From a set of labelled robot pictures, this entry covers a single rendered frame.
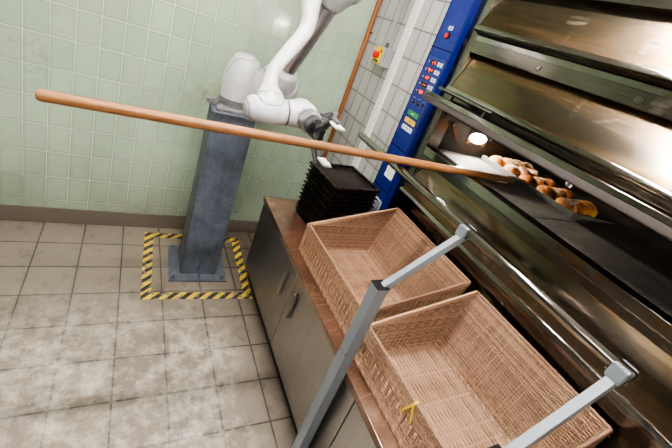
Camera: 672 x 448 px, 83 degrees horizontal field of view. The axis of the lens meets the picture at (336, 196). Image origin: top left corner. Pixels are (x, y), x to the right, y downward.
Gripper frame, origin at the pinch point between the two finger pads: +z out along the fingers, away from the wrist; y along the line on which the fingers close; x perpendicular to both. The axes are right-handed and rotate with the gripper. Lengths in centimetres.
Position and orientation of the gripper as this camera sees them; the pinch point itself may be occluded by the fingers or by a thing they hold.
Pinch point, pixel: (333, 147)
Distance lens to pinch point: 129.7
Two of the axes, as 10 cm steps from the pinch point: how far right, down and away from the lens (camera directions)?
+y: -3.3, 8.5, 4.1
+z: 3.7, 5.1, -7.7
